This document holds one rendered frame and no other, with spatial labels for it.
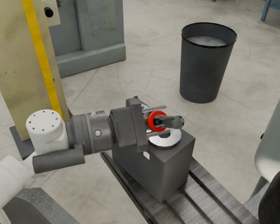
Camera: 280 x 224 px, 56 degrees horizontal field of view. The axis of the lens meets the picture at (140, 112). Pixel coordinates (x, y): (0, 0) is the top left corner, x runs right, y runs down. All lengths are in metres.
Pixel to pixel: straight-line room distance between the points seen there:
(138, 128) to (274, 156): 0.30
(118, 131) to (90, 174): 1.48
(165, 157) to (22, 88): 1.56
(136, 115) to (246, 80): 2.58
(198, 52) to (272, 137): 1.96
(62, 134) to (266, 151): 0.36
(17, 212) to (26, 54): 1.06
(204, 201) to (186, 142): 0.21
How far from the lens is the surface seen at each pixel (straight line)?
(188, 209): 0.79
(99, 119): 0.54
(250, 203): 0.92
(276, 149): 0.36
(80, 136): 0.53
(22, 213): 1.29
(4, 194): 0.52
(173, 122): 0.47
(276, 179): 0.21
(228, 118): 2.52
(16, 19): 1.86
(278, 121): 0.34
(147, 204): 0.79
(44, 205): 1.48
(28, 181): 0.54
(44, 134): 0.52
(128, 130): 0.56
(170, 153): 0.65
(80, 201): 1.92
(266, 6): 4.58
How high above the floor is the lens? 1.62
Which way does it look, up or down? 41 degrees down
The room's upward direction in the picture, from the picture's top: straight up
